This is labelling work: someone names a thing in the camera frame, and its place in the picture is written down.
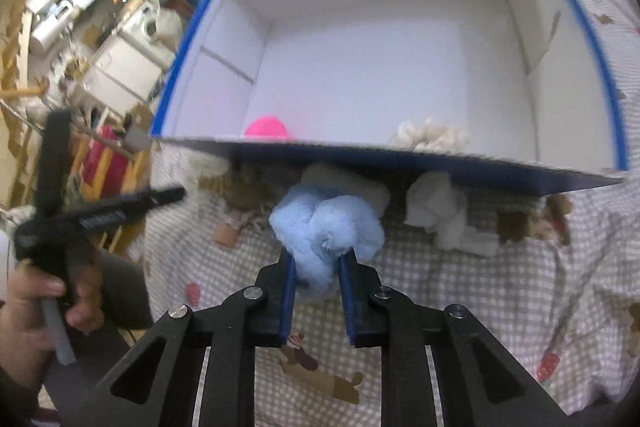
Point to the cream white cloth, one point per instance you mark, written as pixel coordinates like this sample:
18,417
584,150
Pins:
429,137

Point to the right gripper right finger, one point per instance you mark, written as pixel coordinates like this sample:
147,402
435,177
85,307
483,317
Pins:
439,367

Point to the light blue fluffy towel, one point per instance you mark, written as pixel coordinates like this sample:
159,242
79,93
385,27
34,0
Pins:
317,225

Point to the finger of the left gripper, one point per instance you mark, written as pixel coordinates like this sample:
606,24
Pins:
126,208

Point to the white water heater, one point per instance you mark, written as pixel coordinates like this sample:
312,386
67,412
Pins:
47,31

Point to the pink plush toy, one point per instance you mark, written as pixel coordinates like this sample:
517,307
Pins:
269,128

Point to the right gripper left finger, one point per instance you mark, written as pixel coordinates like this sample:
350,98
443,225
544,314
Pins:
197,367

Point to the white box blue edges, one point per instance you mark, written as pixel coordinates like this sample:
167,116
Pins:
527,80

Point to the white kitchen cabinet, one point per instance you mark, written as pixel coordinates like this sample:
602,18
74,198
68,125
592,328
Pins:
119,77

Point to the white washing machine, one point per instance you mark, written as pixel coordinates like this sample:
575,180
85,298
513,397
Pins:
139,30

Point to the patterned bed quilt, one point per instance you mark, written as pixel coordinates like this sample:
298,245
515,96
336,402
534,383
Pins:
568,312

